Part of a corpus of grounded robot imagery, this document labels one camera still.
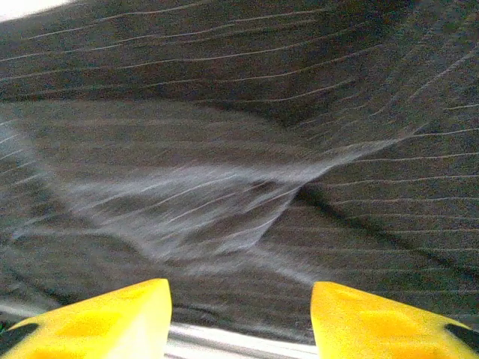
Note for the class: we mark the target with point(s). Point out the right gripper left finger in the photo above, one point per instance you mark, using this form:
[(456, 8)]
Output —
[(93, 329)]

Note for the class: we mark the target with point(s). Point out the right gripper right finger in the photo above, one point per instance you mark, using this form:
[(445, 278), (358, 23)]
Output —
[(385, 329)]

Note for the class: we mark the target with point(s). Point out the black pinstripe long sleeve shirt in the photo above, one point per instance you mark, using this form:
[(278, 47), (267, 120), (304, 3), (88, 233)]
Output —
[(224, 131)]

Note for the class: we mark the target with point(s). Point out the aluminium rail frame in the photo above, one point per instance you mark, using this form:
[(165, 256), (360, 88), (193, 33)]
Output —
[(232, 346)]

